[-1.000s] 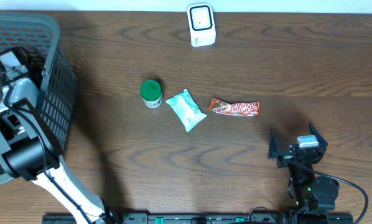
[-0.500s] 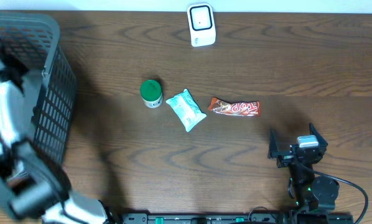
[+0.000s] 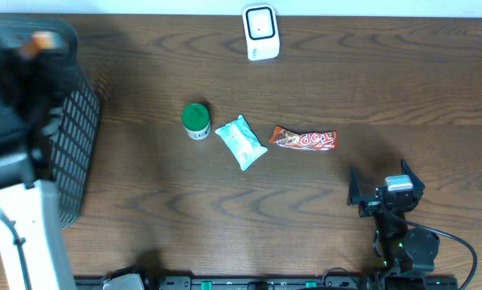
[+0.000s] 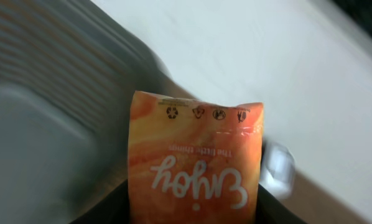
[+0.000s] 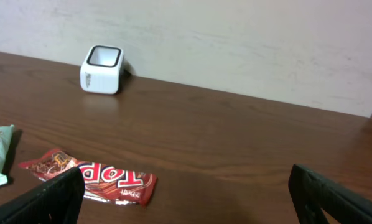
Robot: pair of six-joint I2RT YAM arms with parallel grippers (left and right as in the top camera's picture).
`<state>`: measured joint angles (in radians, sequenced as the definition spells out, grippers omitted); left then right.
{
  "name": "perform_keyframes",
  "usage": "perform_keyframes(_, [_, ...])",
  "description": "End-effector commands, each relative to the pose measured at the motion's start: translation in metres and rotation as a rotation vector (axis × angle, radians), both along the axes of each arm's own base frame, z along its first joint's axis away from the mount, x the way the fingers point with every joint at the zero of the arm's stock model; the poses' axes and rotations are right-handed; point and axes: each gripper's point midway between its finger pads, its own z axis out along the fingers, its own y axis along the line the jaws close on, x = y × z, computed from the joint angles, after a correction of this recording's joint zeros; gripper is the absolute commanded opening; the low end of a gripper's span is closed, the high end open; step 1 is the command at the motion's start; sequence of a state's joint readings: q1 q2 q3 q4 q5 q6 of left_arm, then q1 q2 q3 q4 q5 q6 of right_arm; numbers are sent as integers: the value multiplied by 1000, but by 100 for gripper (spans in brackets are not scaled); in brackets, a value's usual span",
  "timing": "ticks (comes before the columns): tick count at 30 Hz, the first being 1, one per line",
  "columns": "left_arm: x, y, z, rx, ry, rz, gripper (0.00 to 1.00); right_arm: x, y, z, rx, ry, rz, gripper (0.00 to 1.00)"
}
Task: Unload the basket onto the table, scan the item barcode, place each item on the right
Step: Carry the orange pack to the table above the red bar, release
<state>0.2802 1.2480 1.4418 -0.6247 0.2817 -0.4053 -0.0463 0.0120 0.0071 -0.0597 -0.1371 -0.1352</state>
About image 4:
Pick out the grey plastic mesh basket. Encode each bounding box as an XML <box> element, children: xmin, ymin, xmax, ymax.
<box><xmin>0</xmin><ymin>0</ymin><xmax>174</xmax><ymax>224</ymax></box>

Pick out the orange tissue pack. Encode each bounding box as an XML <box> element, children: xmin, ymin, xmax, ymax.
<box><xmin>128</xmin><ymin>91</ymin><xmax>264</xmax><ymax>223</ymax></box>

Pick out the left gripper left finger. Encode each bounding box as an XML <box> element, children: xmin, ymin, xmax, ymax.
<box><xmin>70</xmin><ymin>180</ymin><xmax>130</xmax><ymax>224</ymax></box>

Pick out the white barcode scanner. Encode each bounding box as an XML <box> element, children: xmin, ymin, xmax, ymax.
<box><xmin>259</xmin><ymin>141</ymin><xmax>296</xmax><ymax>200</ymax></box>

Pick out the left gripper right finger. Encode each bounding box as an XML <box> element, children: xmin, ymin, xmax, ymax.
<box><xmin>255</xmin><ymin>184</ymin><xmax>306</xmax><ymax>224</ymax></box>

